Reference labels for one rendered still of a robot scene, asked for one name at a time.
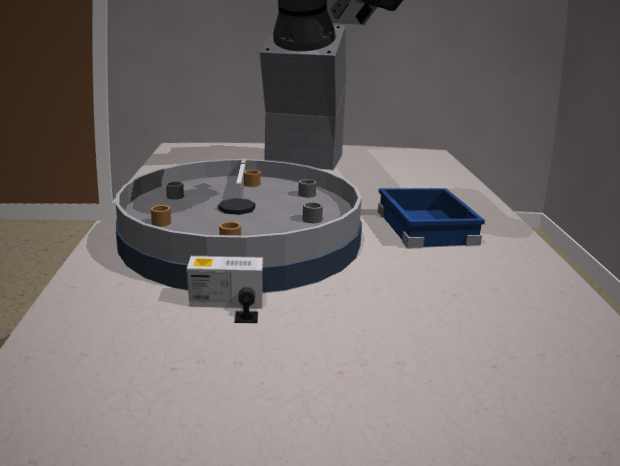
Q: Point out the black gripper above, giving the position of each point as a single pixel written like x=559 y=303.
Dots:
x=367 y=10

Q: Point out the bronze bushing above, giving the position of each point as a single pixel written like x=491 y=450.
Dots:
x=234 y=228
x=161 y=215
x=252 y=178

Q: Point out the grey round turning table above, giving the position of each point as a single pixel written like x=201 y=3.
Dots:
x=277 y=251

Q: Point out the dark grey metal bushing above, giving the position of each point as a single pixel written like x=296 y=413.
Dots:
x=312 y=212
x=307 y=190
x=174 y=190

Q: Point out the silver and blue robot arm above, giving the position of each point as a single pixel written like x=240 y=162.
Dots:
x=301 y=25

